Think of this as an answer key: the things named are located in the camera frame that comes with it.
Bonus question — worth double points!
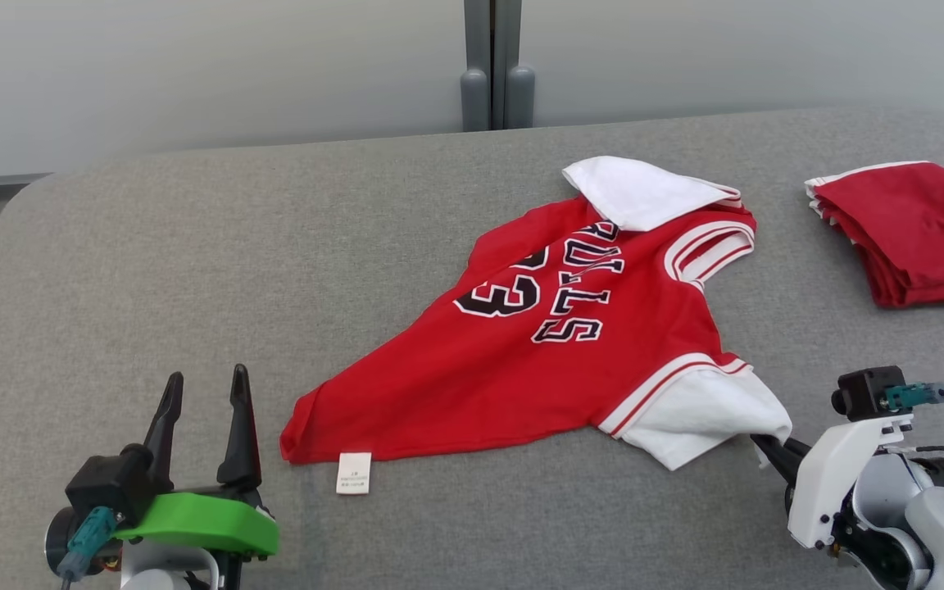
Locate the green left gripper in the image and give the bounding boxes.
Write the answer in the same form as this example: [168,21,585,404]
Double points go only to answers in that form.
[116,364,280,558]

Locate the red basketball jersey white sleeves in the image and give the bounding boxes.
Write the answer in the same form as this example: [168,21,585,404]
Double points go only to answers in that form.
[279,156,792,495]

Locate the red shorts white stripes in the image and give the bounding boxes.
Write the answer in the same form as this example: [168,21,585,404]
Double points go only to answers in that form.
[804,161,944,310]

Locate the right black cable teal plug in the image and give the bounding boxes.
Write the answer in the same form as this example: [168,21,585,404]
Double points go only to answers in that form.
[884,382,944,460]

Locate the grey partition post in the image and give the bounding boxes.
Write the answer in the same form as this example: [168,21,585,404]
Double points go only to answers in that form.
[492,0,537,129]
[460,0,493,132]

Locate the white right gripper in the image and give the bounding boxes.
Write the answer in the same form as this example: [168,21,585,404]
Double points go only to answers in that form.
[751,414,915,550]

